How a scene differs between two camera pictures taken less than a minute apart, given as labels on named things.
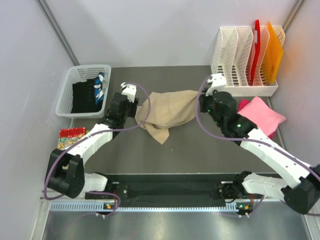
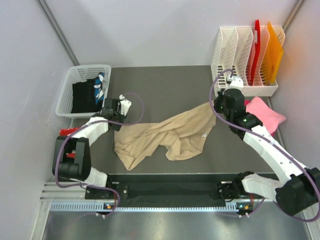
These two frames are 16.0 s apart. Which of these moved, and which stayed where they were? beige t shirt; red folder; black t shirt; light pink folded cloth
Moved: beige t shirt
Stayed: light pink folded cloth; black t shirt; red folder
